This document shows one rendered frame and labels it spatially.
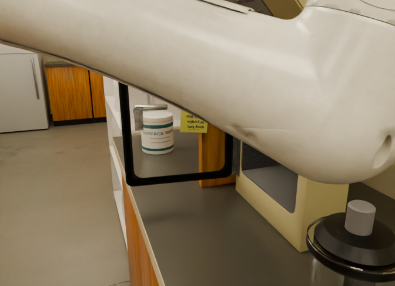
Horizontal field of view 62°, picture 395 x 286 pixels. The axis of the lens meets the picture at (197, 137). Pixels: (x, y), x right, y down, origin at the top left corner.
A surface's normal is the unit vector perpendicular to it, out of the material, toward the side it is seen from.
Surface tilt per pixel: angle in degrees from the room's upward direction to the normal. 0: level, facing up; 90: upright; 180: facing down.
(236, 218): 0
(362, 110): 83
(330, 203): 90
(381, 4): 83
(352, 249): 54
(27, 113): 90
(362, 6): 81
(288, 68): 63
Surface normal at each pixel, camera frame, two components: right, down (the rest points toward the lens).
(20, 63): 0.33, 0.28
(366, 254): -0.17, -0.33
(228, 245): 0.00, -0.95
